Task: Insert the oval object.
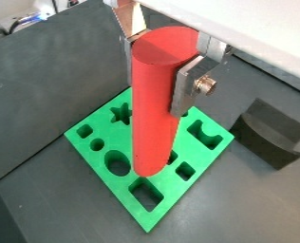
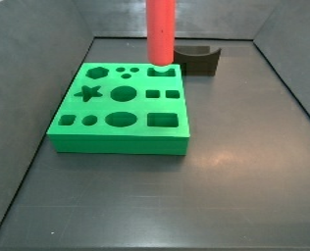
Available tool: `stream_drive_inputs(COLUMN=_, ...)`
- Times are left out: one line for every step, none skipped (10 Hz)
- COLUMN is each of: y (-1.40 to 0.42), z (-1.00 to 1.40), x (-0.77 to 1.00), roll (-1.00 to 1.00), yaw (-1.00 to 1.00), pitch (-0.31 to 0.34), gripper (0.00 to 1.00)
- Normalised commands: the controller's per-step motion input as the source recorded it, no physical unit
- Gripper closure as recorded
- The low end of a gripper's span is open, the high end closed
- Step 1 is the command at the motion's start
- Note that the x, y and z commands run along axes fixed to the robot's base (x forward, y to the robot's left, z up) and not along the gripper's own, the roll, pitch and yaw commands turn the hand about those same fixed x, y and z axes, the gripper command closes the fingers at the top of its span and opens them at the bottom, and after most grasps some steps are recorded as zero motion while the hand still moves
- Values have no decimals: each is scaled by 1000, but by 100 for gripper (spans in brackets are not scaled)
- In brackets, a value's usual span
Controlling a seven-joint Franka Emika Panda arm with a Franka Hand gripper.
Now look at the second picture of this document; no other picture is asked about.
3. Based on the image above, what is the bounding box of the black curved holder block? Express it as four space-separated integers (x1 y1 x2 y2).
173 45 221 76

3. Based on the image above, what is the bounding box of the red cylindrical peg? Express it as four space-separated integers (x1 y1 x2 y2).
146 0 175 66

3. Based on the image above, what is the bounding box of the green shape sorter block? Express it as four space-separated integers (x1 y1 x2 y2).
47 63 190 155

